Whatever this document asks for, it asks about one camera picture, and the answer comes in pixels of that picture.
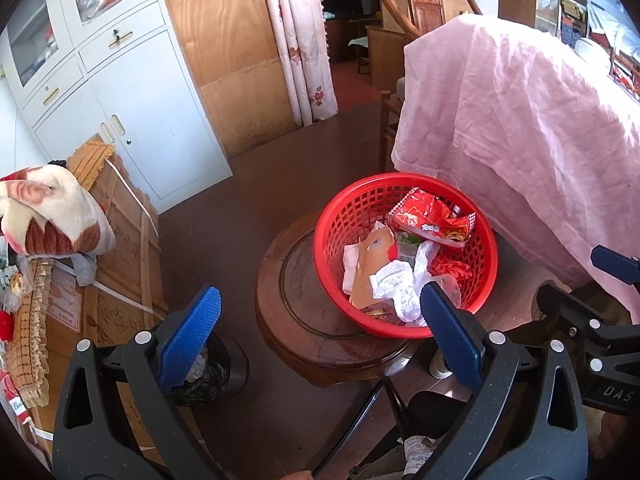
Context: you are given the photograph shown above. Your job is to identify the plywood door panel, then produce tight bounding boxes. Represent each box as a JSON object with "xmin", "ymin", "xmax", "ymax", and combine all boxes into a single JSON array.
[{"xmin": 155, "ymin": 0, "xmax": 301, "ymax": 161}]

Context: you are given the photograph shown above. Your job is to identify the round wooden stool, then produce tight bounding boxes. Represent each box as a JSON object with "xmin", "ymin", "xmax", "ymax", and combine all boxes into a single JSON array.
[{"xmin": 255, "ymin": 210, "xmax": 426, "ymax": 388}]

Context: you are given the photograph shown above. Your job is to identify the large strapped wooden crate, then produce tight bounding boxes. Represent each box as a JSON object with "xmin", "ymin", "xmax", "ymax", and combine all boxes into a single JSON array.
[{"xmin": 30, "ymin": 132, "xmax": 201, "ymax": 466}]

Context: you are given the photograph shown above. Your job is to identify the orange red mesh pompom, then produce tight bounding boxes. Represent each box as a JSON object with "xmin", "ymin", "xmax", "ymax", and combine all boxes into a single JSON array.
[{"xmin": 429, "ymin": 254, "xmax": 473, "ymax": 281}]

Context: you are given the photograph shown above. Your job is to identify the white ceramic lidded jar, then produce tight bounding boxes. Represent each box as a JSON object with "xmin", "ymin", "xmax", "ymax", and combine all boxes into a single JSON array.
[{"xmin": 574, "ymin": 37, "xmax": 613, "ymax": 76}]

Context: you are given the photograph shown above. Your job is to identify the woven bamboo mat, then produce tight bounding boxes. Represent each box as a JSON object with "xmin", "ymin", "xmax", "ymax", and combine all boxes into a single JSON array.
[{"xmin": 10, "ymin": 141, "xmax": 117, "ymax": 408}]

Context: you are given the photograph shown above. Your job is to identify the black bin with bag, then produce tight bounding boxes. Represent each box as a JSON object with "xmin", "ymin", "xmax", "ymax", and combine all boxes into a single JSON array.
[{"xmin": 170, "ymin": 335, "xmax": 249, "ymax": 407}]

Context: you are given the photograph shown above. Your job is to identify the clear plastic cup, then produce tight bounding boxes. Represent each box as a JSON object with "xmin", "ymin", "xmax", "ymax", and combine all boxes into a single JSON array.
[{"xmin": 395, "ymin": 230, "xmax": 426, "ymax": 263}]

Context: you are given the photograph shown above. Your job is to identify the white tape roll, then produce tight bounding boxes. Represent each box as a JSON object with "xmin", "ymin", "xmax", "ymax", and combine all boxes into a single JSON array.
[{"xmin": 430, "ymin": 345, "xmax": 456, "ymax": 380}]

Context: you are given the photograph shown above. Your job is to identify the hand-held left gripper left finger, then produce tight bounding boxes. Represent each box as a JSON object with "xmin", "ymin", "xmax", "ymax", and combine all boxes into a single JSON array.
[{"xmin": 52, "ymin": 285, "xmax": 223, "ymax": 480}]

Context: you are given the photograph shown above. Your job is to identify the pink floral curtain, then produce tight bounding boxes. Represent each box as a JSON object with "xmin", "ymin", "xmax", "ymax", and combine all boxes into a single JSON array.
[{"xmin": 257, "ymin": 0, "xmax": 340, "ymax": 123}]

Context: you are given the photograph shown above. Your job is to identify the white plastic bag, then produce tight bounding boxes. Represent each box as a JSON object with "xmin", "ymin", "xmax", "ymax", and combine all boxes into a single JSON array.
[{"xmin": 369, "ymin": 257, "xmax": 426, "ymax": 323}]

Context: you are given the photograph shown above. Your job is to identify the cream brown printed blanket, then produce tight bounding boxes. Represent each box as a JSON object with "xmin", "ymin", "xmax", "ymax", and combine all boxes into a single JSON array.
[{"xmin": 0, "ymin": 165, "xmax": 117, "ymax": 257}]

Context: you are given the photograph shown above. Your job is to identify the black folding stool frame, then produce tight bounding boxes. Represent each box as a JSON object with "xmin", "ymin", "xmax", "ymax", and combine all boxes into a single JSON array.
[{"xmin": 310, "ymin": 375, "xmax": 416, "ymax": 480}]

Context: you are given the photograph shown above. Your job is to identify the person's olive trouser leg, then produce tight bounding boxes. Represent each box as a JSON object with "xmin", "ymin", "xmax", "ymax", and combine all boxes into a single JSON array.
[{"xmin": 570, "ymin": 285, "xmax": 633, "ymax": 328}]

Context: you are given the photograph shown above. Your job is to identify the pink tablecloth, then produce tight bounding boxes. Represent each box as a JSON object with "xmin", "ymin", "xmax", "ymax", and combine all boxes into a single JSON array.
[{"xmin": 391, "ymin": 14, "xmax": 640, "ymax": 323}]

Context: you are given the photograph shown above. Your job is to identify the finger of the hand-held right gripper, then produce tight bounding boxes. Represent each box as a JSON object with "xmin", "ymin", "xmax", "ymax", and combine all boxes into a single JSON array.
[
  {"xmin": 534, "ymin": 282, "xmax": 608, "ymax": 341},
  {"xmin": 590, "ymin": 245, "xmax": 640, "ymax": 286}
]

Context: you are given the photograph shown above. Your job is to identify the red snack bag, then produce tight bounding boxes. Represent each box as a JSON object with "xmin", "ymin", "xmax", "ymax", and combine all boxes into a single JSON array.
[{"xmin": 387, "ymin": 188, "xmax": 476, "ymax": 248}]

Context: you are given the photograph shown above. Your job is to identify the red plastic basket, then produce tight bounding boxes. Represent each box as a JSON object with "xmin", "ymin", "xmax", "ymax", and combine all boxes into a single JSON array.
[{"xmin": 313, "ymin": 172, "xmax": 499, "ymax": 338}]

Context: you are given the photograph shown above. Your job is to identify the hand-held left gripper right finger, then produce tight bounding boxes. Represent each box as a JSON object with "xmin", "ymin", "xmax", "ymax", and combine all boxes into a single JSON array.
[{"xmin": 420, "ymin": 281, "xmax": 590, "ymax": 480}]

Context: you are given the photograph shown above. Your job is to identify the white metal cabinet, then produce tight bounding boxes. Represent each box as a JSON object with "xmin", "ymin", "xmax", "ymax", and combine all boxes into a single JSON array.
[{"xmin": 0, "ymin": 0, "xmax": 234, "ymax": 211}]

